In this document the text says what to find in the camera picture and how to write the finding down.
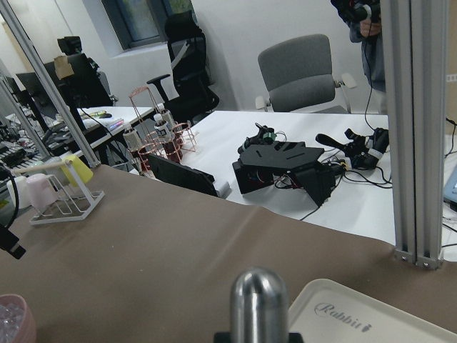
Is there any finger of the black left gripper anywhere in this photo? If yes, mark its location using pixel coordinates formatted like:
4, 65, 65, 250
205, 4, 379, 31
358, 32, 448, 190
1, 227, 26, 259

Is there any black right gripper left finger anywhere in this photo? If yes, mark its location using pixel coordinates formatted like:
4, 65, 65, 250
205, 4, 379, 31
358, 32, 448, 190
213, 332, 231, 343

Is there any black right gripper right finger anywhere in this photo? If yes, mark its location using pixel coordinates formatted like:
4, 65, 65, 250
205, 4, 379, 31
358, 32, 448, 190
288, 332, 302, 343

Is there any steel muddler black tip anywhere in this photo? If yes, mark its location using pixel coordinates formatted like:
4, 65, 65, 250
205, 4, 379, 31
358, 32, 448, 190
230, 267, 288, 342

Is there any pink cup in rack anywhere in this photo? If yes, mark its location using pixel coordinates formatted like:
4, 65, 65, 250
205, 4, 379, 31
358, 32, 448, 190
26, 173, 57, 211

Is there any white cup in rack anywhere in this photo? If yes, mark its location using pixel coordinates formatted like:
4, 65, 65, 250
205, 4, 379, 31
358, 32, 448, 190
6, 176, 31, 209

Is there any pink bowl of ice cubes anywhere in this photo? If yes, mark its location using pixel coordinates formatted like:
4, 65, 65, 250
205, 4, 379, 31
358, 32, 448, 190
1, 294, 36, 342

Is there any yellow cup in rack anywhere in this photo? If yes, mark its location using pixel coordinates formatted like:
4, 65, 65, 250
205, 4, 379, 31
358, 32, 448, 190
61, 154, 94, 187

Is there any cream rabbit tray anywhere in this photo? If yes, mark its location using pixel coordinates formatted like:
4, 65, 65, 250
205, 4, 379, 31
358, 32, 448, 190
288, 279, 456, 342

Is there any black long bar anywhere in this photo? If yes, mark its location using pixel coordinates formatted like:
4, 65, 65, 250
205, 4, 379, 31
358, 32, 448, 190
148, 154, 231, 198

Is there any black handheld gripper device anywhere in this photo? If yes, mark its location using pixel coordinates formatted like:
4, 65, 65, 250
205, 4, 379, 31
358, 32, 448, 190
232, 124, 345, 206

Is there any black office chair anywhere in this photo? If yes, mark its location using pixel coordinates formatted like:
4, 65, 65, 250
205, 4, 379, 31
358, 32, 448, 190
147, 10, 219, 123

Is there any grey office chair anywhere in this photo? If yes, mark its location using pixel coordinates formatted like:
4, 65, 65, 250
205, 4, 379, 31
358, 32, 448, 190
255, 34, 357, 114

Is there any person standing in background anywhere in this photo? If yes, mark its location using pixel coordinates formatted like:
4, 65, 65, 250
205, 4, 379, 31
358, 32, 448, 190
331, 1, 387, 114

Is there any white wire cup rack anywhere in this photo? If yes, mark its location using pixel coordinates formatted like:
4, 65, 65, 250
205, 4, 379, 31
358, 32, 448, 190
12, 159, 105, 226

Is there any copper wire bottle rack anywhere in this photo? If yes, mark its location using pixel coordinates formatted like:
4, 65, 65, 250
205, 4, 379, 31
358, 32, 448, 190
123, 97, 196, 178

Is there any aluminium frame post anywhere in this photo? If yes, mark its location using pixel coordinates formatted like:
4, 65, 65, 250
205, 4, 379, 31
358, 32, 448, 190
381, 1, 449, 269

